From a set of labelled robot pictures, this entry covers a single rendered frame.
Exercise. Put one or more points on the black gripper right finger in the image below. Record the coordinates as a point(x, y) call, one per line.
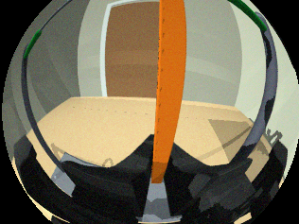
point(187, 178)

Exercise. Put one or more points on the orange handle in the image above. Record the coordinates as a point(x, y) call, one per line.
point(170, 82)

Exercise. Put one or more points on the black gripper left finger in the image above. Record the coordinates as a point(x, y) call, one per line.
point(128, 180)

